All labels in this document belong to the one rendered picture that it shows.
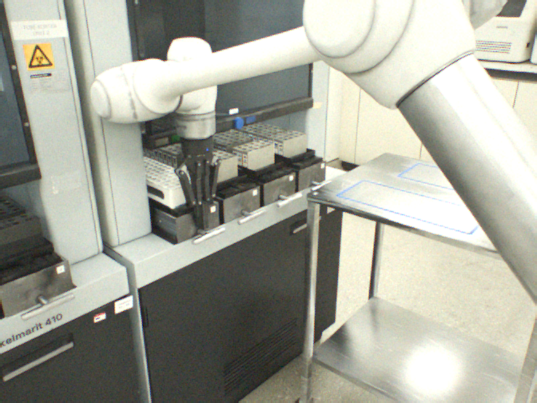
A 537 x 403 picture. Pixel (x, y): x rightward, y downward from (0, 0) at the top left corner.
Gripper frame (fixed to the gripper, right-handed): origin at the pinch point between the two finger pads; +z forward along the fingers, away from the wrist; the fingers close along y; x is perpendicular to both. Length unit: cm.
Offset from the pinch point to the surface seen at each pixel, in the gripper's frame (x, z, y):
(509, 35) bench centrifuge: -14, -26, -229
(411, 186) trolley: 31, -2, -48
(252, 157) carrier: -9.1, -6.3, -26.6
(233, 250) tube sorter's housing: -1.7, 15.6, -11.6
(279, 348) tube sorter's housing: -2, 62, -31
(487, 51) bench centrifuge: -24, -17, -229
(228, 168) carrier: -9.0, -5.6, -17.1
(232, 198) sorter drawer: -1.5, -0.3, -11.5
